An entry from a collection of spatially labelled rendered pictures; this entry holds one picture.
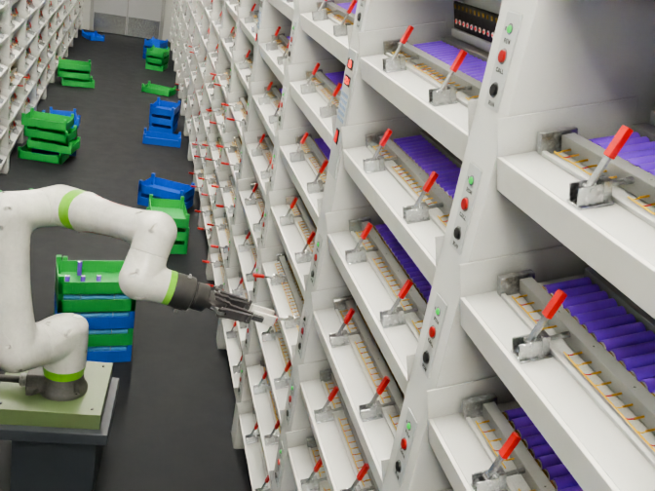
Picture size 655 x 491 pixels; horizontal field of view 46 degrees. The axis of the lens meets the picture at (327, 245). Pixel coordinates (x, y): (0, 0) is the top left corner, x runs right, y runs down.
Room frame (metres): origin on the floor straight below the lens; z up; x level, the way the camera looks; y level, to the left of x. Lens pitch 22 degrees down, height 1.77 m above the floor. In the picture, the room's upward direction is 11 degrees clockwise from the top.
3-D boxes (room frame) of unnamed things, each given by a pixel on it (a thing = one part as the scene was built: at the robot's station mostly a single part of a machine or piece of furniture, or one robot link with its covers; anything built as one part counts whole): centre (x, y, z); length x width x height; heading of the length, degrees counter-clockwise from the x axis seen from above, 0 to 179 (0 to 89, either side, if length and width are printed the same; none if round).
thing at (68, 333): (2.01, 0.75, 0.48); 0.16 x 0.13 x 0.19; 145
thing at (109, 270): (2.77, 0.90, 0.36); 0.30 x 0.20 x 0.08; 115
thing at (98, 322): (2.77, 0.90, 0.20); 0.30 x 0.20 x 0.08; 115
